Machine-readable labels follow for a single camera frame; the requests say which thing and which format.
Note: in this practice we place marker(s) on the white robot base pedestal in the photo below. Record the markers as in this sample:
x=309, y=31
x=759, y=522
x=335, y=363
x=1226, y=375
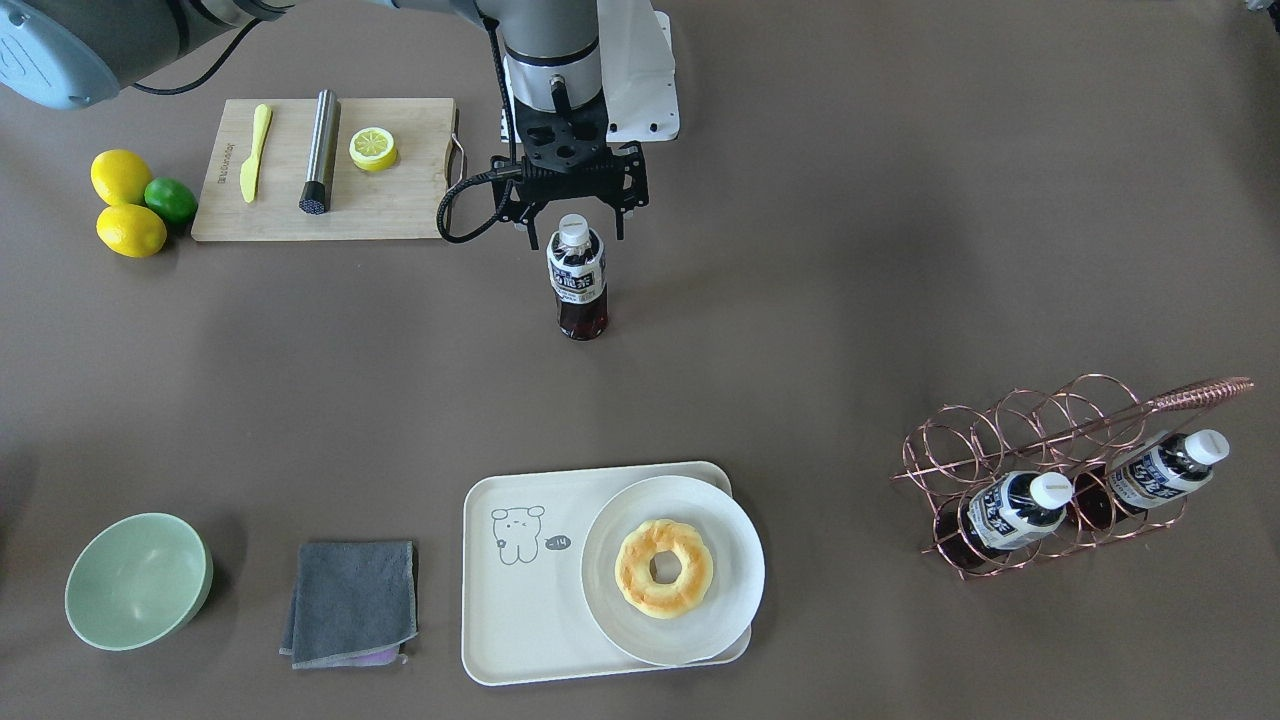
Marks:
x=638, y=71

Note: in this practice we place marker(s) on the yellow lemon near board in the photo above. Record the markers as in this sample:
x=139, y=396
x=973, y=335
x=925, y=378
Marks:
x=131, y=230

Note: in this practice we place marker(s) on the tea bottle far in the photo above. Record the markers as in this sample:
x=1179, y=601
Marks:
x=1019, y=509

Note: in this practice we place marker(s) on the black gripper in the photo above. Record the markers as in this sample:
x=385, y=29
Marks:
x=633, y=187

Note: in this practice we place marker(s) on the copper wire bottle rack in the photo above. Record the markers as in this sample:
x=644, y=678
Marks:
x=1085, y=430

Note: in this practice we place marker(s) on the steel muddler with black tip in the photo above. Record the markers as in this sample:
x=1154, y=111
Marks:
x=316, y=196

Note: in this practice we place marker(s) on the tea bottle middle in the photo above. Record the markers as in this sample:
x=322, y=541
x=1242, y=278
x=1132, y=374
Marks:
x=1178, y=464

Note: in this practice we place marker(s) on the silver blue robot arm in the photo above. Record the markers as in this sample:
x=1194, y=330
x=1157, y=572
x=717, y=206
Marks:
x=548, y=59

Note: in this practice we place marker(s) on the yellow plastic knife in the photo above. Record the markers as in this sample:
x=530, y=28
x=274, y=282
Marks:
x=249, y=171

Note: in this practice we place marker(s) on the grey folded cloth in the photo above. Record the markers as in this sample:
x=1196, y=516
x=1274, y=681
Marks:
x=353, y=604

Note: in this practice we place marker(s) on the white round plate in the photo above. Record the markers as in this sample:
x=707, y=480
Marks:
x=733, y=597

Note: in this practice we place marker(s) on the green lime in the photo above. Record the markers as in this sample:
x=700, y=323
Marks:
x=171, y=200

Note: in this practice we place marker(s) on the tea bottle white cap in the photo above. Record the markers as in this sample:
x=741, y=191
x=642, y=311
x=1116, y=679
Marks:
x=576, y=266

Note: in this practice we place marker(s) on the yellow lemon far one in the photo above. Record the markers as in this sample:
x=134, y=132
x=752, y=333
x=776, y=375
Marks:
x=120, y=177

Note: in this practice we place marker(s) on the cream serving tray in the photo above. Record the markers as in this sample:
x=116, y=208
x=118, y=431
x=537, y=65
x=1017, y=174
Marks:
x=524, y=614

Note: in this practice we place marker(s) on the glazed donut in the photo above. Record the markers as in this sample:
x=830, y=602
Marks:
x=636, y=580

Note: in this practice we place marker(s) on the mint green bowl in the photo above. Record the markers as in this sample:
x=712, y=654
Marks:
x=137, y=581

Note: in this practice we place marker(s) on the half lemon slice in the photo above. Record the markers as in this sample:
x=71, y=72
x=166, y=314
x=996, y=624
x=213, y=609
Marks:
x=373, y=149

